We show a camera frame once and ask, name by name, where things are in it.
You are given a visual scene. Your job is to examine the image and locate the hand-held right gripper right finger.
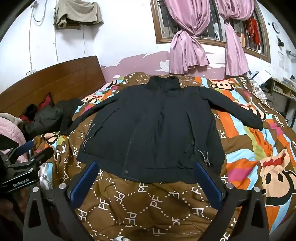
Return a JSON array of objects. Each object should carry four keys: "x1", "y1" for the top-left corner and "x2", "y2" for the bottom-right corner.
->
[{"x1": 194, "y1": 160, "x2": 270, "y2": 241}]

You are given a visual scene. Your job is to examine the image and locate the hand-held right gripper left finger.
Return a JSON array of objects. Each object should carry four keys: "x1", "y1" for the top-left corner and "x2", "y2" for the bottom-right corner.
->
[{"x1": 23, "y1": 161, "x2": 100, "y2": 241}]

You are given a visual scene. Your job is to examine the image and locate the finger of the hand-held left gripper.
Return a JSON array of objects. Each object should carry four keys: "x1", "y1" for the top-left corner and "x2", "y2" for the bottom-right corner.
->
[
  {"x1": 7, "y1": 140, "x2": 35, "y2": 163},
  {"x1": 14, "y1": 146, "x2": 55, "y2": 171}
]

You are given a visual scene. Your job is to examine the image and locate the black jacket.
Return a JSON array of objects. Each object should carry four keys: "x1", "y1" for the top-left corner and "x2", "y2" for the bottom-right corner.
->
[{"x1": 60, "y1": 75, "x2": 264, "y2": 183}]

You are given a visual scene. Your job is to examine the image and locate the pink quilted blanket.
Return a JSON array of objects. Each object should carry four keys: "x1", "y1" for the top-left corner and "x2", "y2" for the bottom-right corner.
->
[{"x1": 0, "y1": 113, "x2": 26, "y2": 163}]

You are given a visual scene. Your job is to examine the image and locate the dark padded coat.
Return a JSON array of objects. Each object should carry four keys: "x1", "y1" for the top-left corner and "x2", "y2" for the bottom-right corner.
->
[{"x1": 23, "y1": 98, "x2": 82, "y2": 139}]

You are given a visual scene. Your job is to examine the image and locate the red and black garment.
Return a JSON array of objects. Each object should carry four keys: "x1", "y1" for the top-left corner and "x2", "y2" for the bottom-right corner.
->
[{"x1": 20, "y1": 92, "x2": 55, "y2": 121}]

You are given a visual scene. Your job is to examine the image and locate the printed brown cartoon blanket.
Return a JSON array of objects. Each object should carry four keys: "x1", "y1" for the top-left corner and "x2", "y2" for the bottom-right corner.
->
[{"x1": 35, "y1": 72, "x2": 296, "y2": 241}]

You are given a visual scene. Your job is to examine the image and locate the wooden headboard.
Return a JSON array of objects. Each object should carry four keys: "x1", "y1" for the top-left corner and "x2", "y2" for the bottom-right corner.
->
[{"x1": 0, "y1": 56, "x2": 106, "y2": 114}]

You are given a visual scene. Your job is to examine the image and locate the silver patterned cloth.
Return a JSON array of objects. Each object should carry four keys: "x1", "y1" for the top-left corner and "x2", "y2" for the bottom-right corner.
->
[{"x1": 252, "y1": 82, "x2": 265, "y2": 100}]

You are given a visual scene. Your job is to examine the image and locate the wooden shelf unit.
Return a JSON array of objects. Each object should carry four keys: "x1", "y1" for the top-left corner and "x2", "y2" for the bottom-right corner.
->
[{"x1": 269, "y1": 79, "x2": 296, "y2": 127}]

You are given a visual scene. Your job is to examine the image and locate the white paper box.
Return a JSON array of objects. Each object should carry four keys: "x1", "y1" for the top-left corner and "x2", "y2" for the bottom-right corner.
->
[{"x1": 253, "y1": 69, "x2": 272, "y2": 81}]

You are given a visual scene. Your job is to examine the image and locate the narrow pink curtain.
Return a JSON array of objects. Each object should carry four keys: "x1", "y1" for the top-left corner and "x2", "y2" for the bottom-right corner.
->
[{"x1": 216, "y1": 0, "x2": 259, "y2": 76}]

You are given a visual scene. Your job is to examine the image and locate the wide pink curtain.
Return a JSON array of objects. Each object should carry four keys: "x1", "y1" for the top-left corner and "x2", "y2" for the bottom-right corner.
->
[{"x1": 164, "y1": 0, "x2": 210, "y2": 75}]

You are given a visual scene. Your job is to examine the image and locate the beige cloth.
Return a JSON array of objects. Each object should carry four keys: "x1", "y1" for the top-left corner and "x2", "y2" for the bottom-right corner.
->
[{"x1": 54, "y1": 0, "x2": 104, "y2": 29}]

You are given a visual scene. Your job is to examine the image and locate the red hanging ornament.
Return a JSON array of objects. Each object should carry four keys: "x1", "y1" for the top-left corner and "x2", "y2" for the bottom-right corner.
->
[{"x1": 246, "y1": 17, "x2": 262, "y2": 45}]

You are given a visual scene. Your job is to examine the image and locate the white wall cable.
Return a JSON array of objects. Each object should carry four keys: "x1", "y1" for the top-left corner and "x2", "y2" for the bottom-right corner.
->
[{"x1": 29, "y1": 2, "x2": 47, "y2": 72}]

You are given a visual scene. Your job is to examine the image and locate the brown wall box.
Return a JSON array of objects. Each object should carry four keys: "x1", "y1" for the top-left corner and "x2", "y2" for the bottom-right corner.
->
[{"x1": 66, "y1": 20, "x2": 81, "y2": 30}]

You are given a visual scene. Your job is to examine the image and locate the wooden window frame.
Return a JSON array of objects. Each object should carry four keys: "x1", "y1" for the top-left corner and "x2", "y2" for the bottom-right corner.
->
[{"x1": 150, "y1": 0, "x2": 271, "y2": 63}]

